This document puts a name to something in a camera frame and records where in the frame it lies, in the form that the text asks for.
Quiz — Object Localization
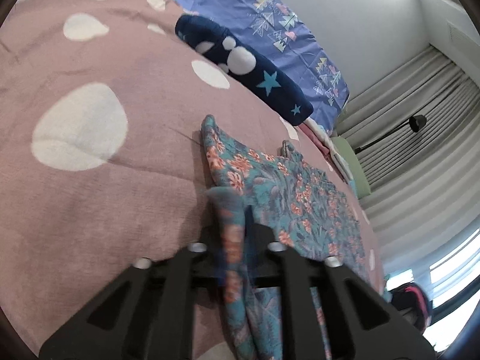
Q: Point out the teal floral small garment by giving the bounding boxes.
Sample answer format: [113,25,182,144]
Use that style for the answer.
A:
[201,115,383,359]

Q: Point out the folded white grey clothes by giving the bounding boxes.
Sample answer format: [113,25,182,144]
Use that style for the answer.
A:
[304,118,353,183]

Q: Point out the folded pink clothes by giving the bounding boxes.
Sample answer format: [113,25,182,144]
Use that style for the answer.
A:
[298,124,347,182]

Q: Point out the pink polka dot bedspread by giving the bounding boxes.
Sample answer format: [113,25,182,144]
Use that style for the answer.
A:
[1,0,383,353]

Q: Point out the green pillow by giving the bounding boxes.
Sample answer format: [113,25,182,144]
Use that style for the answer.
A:
[332,136,371,199]

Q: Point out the grey curtain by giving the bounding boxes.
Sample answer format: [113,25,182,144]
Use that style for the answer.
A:
[336,47,479,272]

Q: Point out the black floor lamp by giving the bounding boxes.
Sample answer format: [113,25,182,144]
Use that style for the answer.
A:
[354,115,427,155]

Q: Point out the navy star fleece blanket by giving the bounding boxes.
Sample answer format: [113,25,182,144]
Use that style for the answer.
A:
[175,14,313,126]

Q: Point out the blue tree print sheet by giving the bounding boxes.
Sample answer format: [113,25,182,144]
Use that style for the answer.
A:
[175,0,349,133]

